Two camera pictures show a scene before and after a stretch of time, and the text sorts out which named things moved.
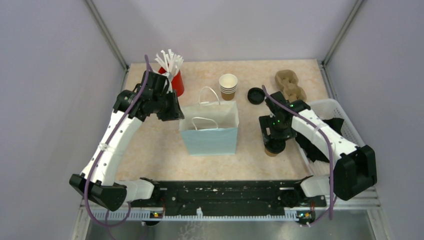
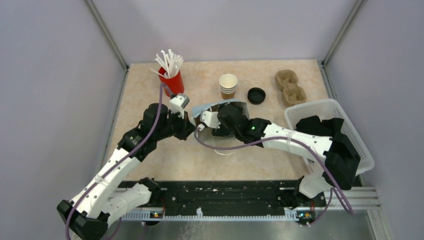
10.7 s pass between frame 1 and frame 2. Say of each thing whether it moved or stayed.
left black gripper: moved
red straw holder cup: stayed
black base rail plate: stayed
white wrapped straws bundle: stayed
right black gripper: moved
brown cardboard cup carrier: stayed
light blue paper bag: moved
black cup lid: stayed
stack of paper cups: stayed
